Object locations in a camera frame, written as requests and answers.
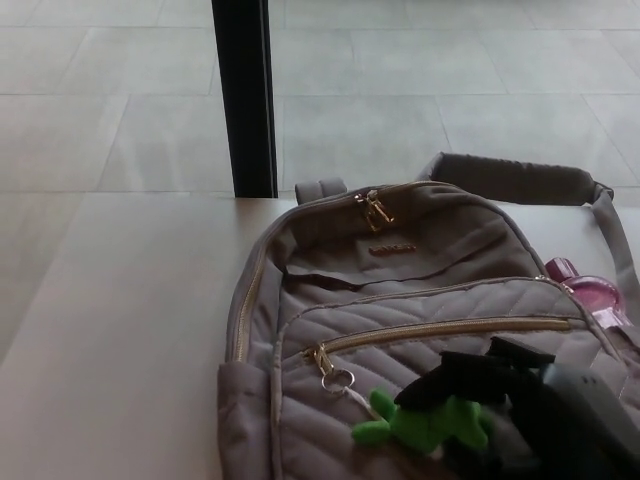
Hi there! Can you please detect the black window frame post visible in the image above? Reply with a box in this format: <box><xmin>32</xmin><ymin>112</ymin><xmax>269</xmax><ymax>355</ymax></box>
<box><xmin>210</xmin><ymin>0</ymin><xmax>279</xmax><ymax>199</ymax></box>

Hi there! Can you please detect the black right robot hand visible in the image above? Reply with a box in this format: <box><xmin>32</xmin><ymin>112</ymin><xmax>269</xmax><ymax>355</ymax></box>
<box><xmin>393</xmin><ymin>335</ymin><xmax>617</xmax><ymax>480</ymax></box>

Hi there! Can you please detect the pink transparent water bottle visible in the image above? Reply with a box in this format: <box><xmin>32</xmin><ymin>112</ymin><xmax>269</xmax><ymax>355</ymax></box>
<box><xmin>543</xmin><ymin>256</ymin><xmax>626</xmax><ymax>330</ymax></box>

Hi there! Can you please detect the grey quilted backpack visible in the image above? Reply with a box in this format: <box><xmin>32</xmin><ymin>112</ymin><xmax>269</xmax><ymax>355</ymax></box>
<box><xmin>216</xmin><ymin>151</ymin><xmax>640</xmax><ymax>480</ymax></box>

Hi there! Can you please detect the green plush keychain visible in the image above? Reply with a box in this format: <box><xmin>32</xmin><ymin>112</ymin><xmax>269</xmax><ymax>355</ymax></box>
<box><xmin>319</xmin><ymin>367</ymin><xmax>495</xmax><ymax>450</ymax></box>

